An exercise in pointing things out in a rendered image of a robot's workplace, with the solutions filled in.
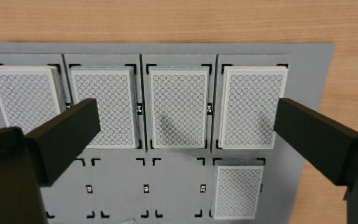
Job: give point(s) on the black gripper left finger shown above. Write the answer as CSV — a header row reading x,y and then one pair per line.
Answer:
x,y
38,158

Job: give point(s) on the white well plate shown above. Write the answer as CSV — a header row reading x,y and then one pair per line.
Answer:
x,y
30,95
236,188
248,106
114,89
178,105

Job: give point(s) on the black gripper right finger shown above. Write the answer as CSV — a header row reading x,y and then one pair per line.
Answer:
x,y
329,146

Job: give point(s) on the grey flat deck plate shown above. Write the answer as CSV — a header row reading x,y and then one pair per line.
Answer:
x,y
307,76

